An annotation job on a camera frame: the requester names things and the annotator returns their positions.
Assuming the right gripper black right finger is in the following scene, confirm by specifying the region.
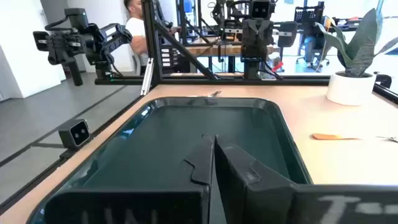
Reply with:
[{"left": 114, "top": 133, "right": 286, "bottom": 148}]
[{"left": 214, "top": 136, "right": 398, "bottom": 224}]

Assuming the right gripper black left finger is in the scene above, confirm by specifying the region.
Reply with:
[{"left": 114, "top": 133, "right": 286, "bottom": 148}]
[{"left": 45, "top": 134, "right": 215, "bottom": 224}]

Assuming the silver metal fork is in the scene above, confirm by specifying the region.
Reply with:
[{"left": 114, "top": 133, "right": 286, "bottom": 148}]
[{"left": 186, "top": 90, "right": 222, "bottom": 98}]

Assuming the dark green tray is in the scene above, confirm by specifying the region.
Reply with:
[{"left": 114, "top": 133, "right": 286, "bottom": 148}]
[{"left": 26, "top": 96, "right": 313, "bottom": 224}]

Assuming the background wooden table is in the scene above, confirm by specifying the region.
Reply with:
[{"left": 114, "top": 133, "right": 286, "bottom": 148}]
[{"left": 183, "top": 37, "right": 280, "bottom": 58}]

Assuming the office chair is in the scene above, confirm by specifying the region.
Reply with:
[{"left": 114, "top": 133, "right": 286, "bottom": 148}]
[{"left": 295, "top": 30, "right": 331, "bottom": 68}]

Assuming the orange flat utensil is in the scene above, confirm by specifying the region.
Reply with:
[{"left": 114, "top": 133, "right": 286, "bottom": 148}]
[{"left": 312, "top": 133, "right": 361, "bottom": 141}]

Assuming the green plant in white pot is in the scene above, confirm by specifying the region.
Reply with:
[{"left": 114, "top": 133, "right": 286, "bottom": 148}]
[{"left": 314, "top": 0, "right": 398, "bottom": 106}]

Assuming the silver aluminium profile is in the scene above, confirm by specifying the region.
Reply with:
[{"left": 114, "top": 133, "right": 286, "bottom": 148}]
[{"left": 140, "top": 57, "right": 155, "bottom": 96}]

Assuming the person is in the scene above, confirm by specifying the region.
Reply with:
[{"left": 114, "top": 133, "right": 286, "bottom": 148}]
[{"left": 123, "top": 0, "right": 150, "bottom": 75}]

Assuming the silver metal utensil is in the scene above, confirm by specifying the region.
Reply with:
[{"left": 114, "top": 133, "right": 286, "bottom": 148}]
[{"left": 375, "top": 135, "right": 398, "bottom": 143}]

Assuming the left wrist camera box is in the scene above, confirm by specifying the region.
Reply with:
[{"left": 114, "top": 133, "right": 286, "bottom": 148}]
[{"left": 249, "top": 0, "right": 272, "bottom": 19}]

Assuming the black horizontal frame rail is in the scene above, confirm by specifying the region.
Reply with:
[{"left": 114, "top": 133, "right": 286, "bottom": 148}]
[{"left": 95, "top": 74, "right": 331, "bottom": 86}]

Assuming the black diagonal frame brace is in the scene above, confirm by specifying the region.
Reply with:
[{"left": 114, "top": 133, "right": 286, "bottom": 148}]
[{"left": 154, "top": 20, "right": 219, "bottom": 80}]

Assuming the black frame post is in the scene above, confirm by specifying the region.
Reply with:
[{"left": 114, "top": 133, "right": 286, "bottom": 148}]
[{"left": 141, "top": 0, "right": 164, "bottom": 88}]

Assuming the small black stereo camera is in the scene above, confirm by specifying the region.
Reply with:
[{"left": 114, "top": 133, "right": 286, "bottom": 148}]
[{"left": 58, "top": 119, "right": 91, "bottom": 150}]

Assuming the black frame side rail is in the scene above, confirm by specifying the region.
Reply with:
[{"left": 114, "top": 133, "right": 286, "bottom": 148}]
[{"left": 372, "top": 83, "right": 398, "bottom": 105}]

